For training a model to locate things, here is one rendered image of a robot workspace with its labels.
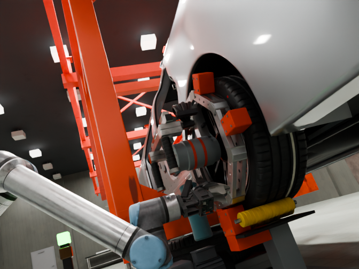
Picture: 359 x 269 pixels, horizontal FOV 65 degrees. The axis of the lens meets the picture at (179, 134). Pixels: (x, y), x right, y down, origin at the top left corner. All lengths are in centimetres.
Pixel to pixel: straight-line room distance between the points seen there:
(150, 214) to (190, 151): 41
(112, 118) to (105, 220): 106
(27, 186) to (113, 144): 89
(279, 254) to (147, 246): 69
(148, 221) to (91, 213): 19
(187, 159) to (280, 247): 53
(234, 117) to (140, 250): 55
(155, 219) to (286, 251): 63
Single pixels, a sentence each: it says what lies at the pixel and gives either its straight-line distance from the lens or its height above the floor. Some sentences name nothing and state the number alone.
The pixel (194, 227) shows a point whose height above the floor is 54.
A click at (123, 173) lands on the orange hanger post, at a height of 94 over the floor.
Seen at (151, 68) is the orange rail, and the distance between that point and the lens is 513.
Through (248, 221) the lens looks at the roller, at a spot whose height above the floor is 50.
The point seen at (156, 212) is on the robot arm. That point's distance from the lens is 96.
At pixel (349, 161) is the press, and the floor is 83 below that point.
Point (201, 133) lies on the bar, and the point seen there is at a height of 93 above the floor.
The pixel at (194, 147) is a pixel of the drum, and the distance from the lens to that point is 126.
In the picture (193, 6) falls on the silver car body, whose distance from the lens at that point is 147.
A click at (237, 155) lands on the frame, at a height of 73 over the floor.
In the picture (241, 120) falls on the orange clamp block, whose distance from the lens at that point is 104.
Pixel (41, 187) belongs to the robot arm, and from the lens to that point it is 92.
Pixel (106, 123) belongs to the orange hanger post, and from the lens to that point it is 181.
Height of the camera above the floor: 53
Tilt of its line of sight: 18 degrees up
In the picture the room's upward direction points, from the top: 18 degrees counter-clockwise
